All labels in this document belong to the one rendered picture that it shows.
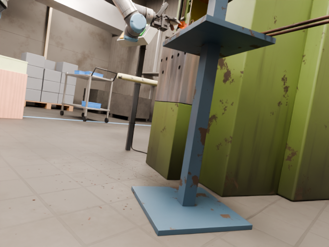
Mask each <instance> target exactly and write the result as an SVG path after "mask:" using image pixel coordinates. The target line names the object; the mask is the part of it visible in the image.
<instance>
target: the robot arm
mask: <svg viewBox="0 0 329 247"><path fill-rule="evenodd" d="M8 1H9V0H0V18H1V13H2V11H4V10H5V9H6V8H7V2H8ZM112 1H113V2H114V4H115V5H116V7H117V9H118V10H119V12H120V13H121V15H122V17H123V19H124V20H125V28H124V35H123V38H124V40H126V41H129V42H137V41H138V37H139V35H140V34H141V33H142V32H143V31H144V30H145V28H146V24H148V25H150V27H153V28H156V29H157V30H160V31H163V32H164V31H166V30H168V29H169V27H170V29H171V31H173V30H174V29H177V27H178V24H180V25H182V24H181V23H180V22H179V21H178V20H177V19H176V18H174V17H171V16H168V15H162V14H163V12H164V11H165V10H166V9H167V7H168V3H167V2H165V3H164V4H162V6H161V8H160V10H159V11H158V12H157V14H156V13H155V12H153V10H152V9H149V8H147V7H144V6H141V5H138V4H135V3H132V1H131V0H112Z"/></svg>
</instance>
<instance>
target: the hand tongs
mask: <svg viewBox="0 0 329 247"><path fill-rule="evenodd" d="M327 19H328V20H327ZM322 20H324V21H322ZM318 21H321V22H318ZM314 22H317V23H314ZM310 23H312V24H310ZM306 24H308V25H306ZM325 24H329V15H325V16H322V17H318V18H314V19H311V20H307V21H303V22H299V23H295V24H291V25H287V26H283V27H279V28H275V29H272V30H268V31H264V32H261V33H262V34H267V35H268V36H271V37H273V36H277V35H281V34H286V33H290V32H294V31H298V30H302V29H307V28H311V27H316V26H320V25H325ZM303 25H304V26H303ZM285 29H286V30H285ZM281 30H282V31H281ZM283 30H284V31H283ZM279 31H280V32H279Z"/></svg>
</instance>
